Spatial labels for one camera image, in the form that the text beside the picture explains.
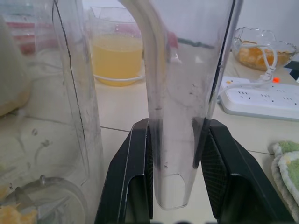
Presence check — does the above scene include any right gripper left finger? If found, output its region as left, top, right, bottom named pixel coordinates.
left=94, top=118, right=154, bottom=224

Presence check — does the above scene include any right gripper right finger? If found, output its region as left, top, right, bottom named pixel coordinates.
left=202, top=121, right=296, bottom=224

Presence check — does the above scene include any clear plastic blender jar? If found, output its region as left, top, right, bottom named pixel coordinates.
left=0, top=0, right=243, bottom=224

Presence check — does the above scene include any peeled orange segment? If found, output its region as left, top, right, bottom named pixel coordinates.
left=0, top=203, right=38, bottom=224

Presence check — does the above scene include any heap of orange segments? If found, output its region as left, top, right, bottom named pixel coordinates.
left=238, top=41, right=292, bottom=70

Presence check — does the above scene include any cream blender base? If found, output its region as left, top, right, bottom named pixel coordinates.
left=0, top=16, right=32, bottom=117

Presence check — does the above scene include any green and white towel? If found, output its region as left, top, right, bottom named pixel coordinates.
left=271, top=140, right=299, bottom=214

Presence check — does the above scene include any white power strip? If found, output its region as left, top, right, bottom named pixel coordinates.
left=217, top=77, right=299, bottom=122

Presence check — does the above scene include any small black device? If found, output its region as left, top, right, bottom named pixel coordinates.
left=284, top=60, right=299, bottom=82

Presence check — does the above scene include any scalloped clear glass bowl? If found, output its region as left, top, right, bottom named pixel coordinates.
left=232, top=27, right=299, bottom=72

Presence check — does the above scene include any pink lidded container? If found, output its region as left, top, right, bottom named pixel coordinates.
left=4, top=21, right=57, bottom=54

